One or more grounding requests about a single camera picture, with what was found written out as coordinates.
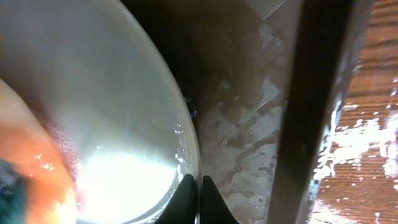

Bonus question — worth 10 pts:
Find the brown plastic serving tray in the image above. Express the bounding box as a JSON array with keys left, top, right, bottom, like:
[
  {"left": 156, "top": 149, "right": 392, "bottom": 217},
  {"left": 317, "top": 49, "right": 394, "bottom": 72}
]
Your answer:
[{"left": 124, "top": 0, "right": 373, "bottom": 223}]

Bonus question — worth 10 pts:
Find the pale green plate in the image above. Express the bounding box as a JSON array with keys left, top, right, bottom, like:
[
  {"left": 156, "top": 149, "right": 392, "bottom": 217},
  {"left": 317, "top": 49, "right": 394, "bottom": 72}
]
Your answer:
[{"left": 1, "top": 0, "right": 200, "bottom": 223}]

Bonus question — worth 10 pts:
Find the green and yellow sponge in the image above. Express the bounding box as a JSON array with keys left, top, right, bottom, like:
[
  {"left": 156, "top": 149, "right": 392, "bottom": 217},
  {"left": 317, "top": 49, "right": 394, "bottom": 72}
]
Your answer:
[{"left": 1, "top": 82, "right": 78, "bottom": 224}]

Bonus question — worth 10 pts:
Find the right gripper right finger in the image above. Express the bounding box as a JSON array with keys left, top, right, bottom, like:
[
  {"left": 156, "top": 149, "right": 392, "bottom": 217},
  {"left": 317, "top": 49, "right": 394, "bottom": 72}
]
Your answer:
[{"left": 200, "top": 175, "right": 239, "bottom": 224}]

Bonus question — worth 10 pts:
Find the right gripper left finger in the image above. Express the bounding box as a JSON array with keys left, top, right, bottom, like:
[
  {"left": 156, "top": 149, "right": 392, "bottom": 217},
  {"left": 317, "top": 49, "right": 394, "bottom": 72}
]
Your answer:
[{"left": 155, "top": 174, "right": 197, "bottom": 224}]

